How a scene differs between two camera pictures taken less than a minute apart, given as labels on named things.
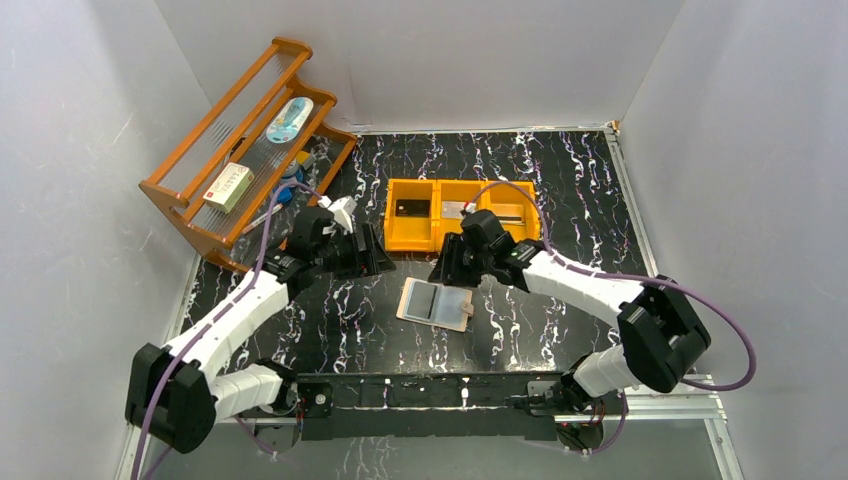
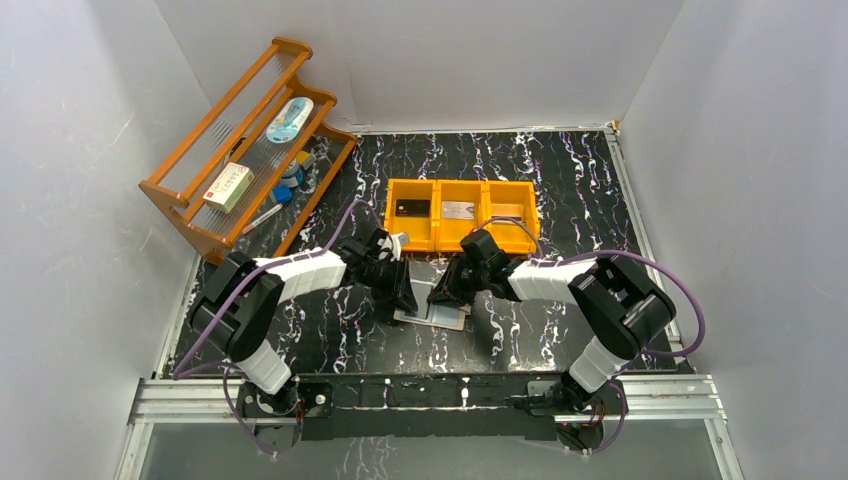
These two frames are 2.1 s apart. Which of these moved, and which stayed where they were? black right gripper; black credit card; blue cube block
Moved: black right gripper
Stayed: black credit card; blue cube block
